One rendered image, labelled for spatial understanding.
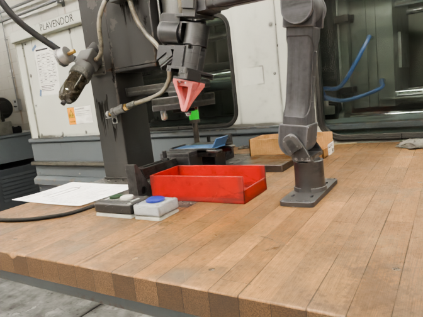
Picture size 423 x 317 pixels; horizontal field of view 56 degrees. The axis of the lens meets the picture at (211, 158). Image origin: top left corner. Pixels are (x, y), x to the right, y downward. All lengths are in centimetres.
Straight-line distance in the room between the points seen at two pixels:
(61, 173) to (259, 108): 152
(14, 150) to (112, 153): 297
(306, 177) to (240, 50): 104
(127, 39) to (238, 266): 83
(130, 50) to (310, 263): 86
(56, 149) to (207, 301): 234
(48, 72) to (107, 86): 150
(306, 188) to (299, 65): 25
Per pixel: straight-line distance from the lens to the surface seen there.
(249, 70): 177
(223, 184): 85
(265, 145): 132
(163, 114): 113
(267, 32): 173
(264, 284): 51
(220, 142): 111
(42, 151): 291
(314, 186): 85
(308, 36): 82
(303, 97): 83
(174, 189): 92
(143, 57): 118
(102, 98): 130
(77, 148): 260
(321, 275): 53
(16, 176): 425
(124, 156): 127
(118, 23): 125
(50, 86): 277
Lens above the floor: 113
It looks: 9 degrees down
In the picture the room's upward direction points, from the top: 6 degrees counter-clockwise
